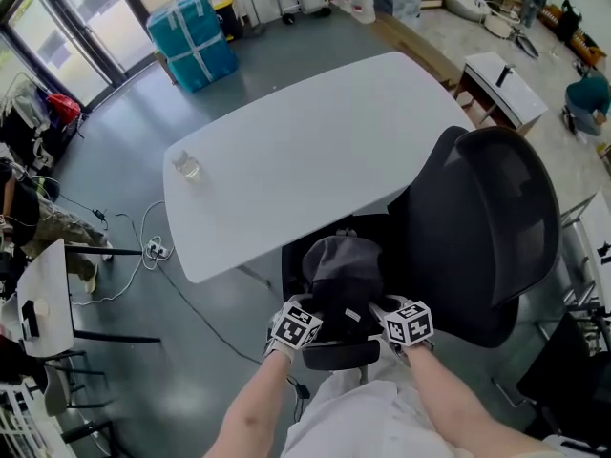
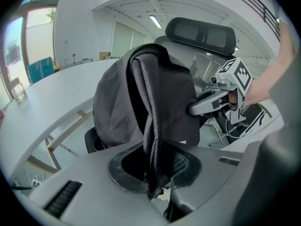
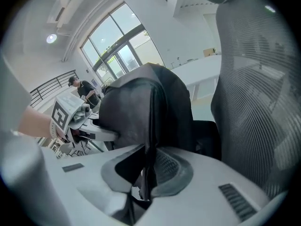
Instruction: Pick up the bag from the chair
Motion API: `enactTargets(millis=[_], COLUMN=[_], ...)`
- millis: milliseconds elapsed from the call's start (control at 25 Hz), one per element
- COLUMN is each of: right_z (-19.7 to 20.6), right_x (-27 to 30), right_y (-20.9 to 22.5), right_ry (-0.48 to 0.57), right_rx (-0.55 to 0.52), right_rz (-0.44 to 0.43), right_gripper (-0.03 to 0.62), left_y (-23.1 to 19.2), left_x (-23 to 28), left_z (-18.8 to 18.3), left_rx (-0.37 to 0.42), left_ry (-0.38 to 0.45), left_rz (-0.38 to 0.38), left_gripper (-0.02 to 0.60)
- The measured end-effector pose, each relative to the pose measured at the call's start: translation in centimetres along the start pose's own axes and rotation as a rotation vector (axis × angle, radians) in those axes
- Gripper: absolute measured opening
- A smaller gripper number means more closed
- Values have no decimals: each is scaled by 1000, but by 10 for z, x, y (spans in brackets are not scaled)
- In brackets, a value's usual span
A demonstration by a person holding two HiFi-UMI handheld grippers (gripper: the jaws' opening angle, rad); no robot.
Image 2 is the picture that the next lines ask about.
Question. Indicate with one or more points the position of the black framed glass door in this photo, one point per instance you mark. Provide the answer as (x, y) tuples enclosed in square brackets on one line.
[(23, 43)]

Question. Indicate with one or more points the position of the long ceiling light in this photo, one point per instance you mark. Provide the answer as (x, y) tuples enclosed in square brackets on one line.
[(155, 21)]

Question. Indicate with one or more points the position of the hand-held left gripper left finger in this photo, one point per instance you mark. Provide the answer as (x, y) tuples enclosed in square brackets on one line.
[(94, 196)]

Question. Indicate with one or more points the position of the white oval table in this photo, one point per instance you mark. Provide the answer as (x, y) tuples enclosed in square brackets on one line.
[(58, 86)]

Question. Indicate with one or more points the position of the person's right forearm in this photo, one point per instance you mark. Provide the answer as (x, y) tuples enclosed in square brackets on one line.
[(265, 83)]

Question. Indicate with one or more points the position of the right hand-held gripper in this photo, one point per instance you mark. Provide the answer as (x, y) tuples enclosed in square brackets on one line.
[(243, 75)]

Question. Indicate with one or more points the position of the person's white shirt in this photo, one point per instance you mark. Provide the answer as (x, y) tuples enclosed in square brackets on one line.
[(287, 98)]

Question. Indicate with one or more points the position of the thin metal stand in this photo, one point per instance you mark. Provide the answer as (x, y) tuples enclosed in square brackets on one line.
[(66, 62)]

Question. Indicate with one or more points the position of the black mesh office chair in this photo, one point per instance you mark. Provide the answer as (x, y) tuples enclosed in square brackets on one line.
[(200, 32)]

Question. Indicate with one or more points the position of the person's right hand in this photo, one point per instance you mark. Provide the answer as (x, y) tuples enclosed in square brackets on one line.
[(233, 100)]

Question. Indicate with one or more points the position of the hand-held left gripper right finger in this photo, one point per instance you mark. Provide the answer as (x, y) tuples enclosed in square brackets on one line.
[(223, 192)]

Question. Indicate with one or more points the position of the white wheeled cart with pole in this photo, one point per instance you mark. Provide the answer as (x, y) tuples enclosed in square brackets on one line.
[(74, 60)]

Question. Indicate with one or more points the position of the white box appliance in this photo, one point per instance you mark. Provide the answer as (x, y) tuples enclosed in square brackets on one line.
[(87, 60)]

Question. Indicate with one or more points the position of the black backpack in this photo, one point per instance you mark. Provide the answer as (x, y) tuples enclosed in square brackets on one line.
[(122, 98)]

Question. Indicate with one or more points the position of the black bin yellow lid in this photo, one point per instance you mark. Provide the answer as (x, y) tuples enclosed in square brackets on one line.
[(57, 68)]

